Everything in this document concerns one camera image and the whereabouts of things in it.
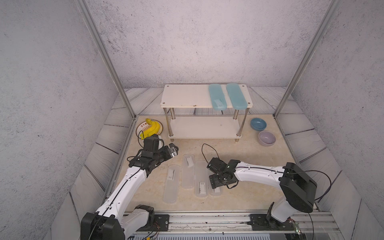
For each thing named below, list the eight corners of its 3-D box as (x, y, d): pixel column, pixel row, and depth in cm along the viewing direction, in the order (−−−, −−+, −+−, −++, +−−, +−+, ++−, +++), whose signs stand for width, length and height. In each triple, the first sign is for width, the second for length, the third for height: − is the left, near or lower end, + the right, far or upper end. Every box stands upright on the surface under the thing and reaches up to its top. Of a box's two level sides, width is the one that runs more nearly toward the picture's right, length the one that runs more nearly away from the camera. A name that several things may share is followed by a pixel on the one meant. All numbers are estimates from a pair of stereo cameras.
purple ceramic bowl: (258, 147, 103) (260, 142, 99) (254, 136, 110) (257, 131, 105) (274, 147, 103) (277, 142, 99) (269, 136, 110) (272, 131, 105)
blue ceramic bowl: (251, 130, 114) (253, 127, 111) (248, 121, 120) (249, 117, 117) (266, 130, 113) (268, 127, 110) (262, 121, 120) (264, 117, 117)
